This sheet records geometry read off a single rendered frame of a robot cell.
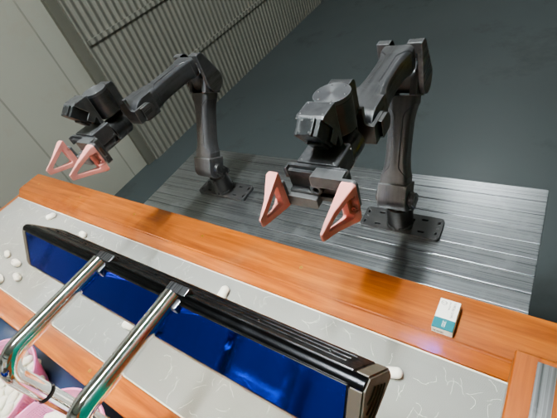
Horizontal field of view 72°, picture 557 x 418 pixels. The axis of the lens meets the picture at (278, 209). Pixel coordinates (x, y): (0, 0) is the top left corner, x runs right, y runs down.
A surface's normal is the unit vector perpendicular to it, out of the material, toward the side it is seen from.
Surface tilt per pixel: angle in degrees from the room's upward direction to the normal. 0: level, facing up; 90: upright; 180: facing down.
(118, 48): 90
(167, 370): 0
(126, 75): 90
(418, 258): 0
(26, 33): 90
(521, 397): 0
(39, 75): 90
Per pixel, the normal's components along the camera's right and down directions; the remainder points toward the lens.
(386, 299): -0.28, -0.70
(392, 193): -0.56, 0.25
